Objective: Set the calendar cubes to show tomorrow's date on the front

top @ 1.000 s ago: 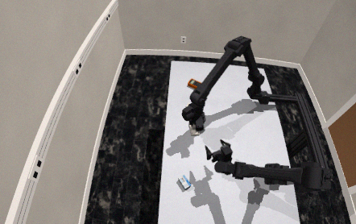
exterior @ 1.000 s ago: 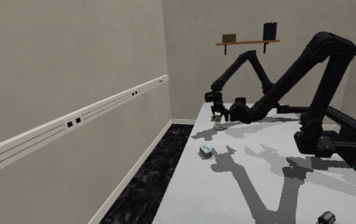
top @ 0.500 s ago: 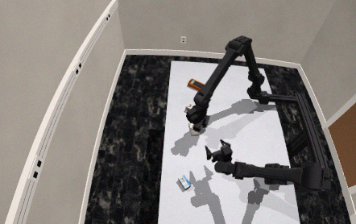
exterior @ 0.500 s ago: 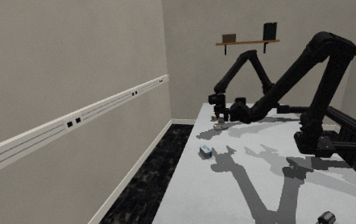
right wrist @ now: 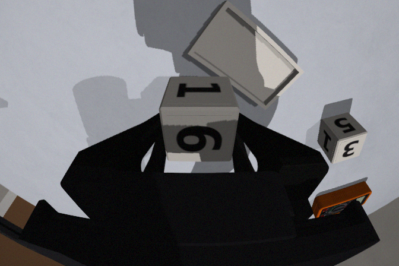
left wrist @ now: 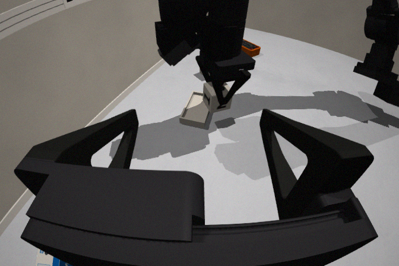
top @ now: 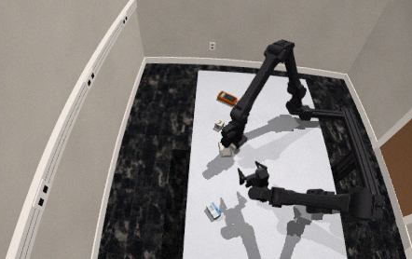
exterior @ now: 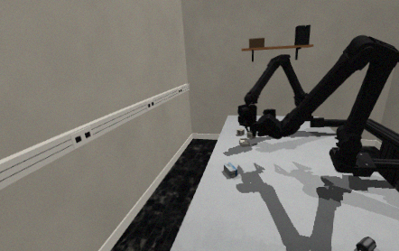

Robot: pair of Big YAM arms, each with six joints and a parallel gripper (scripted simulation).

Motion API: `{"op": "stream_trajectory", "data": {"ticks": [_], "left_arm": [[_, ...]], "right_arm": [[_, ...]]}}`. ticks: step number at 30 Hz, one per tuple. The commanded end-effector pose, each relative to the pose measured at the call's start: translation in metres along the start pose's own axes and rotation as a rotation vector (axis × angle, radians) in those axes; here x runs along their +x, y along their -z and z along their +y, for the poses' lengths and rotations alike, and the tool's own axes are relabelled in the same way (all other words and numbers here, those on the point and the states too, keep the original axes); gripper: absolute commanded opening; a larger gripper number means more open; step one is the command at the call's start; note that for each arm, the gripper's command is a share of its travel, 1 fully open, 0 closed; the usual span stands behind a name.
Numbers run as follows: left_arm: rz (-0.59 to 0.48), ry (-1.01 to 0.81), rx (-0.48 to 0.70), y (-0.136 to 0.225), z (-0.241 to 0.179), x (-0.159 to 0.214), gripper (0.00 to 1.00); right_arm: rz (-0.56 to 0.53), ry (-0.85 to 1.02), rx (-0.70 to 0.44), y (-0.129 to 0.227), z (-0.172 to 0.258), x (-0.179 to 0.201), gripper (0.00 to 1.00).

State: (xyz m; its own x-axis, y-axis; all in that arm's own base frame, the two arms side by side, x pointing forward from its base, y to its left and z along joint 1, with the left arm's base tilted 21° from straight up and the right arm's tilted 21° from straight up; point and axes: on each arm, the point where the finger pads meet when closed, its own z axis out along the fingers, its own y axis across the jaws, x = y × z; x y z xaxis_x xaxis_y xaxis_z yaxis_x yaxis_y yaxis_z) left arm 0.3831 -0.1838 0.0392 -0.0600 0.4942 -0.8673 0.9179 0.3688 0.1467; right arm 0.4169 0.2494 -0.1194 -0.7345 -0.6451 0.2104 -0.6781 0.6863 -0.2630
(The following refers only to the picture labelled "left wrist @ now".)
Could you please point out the orange digital multimeter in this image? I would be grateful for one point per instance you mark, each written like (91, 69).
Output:
(250, 48)

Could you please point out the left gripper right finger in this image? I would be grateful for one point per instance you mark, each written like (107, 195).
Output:
(334, 163)

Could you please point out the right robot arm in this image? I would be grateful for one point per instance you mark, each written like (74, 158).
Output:
(179, 39)

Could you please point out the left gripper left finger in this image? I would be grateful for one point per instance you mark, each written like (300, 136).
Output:
(77, 147)

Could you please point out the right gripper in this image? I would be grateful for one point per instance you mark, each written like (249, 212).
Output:
(228, 70)

